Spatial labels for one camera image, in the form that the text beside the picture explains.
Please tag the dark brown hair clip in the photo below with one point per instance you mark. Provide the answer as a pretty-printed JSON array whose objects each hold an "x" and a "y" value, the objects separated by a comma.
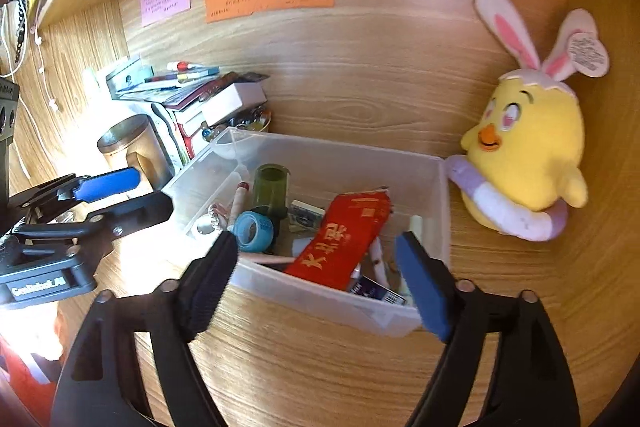
[{"x": 255, "y": 78}]

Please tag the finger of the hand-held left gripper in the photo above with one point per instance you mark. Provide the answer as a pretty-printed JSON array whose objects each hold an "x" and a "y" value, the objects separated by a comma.
[
  {"x": 107, "y": 184},
  {"x": 135, "y": 209}
]

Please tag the red envelope packet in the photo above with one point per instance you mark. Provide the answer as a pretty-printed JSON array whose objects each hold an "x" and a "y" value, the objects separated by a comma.
[{"x": 340, "y": 237}]

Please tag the white rectangular box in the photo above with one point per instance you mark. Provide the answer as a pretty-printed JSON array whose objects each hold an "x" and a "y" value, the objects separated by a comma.
[{"x": 235, "y": 102}]

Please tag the cream stick pen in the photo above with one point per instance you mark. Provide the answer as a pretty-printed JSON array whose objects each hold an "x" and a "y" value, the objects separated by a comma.
[{"x": 239, "y": 204}]

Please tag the yellow chick plush toy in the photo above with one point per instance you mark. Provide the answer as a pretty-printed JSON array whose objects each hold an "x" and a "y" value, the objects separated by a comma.
[{"x": 530, "y": 142}]

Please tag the clear plastic storage box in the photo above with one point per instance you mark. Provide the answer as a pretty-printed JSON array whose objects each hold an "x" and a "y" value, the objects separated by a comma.
[{"x": 300, "y": 294}]

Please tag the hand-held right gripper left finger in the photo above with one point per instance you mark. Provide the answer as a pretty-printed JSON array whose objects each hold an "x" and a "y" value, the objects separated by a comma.
[{"x": 210, "y": 287}]

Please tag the dark green pump bottle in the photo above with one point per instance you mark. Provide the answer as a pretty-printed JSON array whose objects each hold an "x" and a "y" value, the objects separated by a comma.
[{"x": 270, "y": 192}]

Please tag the red white carton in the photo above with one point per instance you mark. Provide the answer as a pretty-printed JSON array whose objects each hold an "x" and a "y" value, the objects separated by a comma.
[{"x": 187, "y": 137}]

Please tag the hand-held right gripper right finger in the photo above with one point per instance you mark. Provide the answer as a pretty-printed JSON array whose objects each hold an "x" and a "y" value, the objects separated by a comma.
[{"x": 422, "y": 287}]

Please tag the brown wooden mug lid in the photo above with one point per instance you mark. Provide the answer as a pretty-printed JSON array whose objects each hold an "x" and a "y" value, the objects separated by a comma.
[{"x": 122, "y": 134}]

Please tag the red white marker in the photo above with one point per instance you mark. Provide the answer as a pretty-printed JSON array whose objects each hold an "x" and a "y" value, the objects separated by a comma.
[{"x": 187, "y": 66}]

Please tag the stack of books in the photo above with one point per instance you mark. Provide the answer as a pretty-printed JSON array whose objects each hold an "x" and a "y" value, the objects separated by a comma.
[{"x": 165, "y": 97}]

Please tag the teal tape roll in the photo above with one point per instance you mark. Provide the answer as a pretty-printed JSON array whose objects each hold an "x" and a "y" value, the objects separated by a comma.
[{"x": 265, "y": 227}]

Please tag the light green marker pen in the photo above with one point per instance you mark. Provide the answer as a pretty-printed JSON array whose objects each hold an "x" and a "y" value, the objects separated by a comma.
[{"x": 416, "y": 224}]

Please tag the beige mug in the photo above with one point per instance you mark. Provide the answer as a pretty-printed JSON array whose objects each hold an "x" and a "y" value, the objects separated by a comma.
[{"x": 145, "y": 167}]

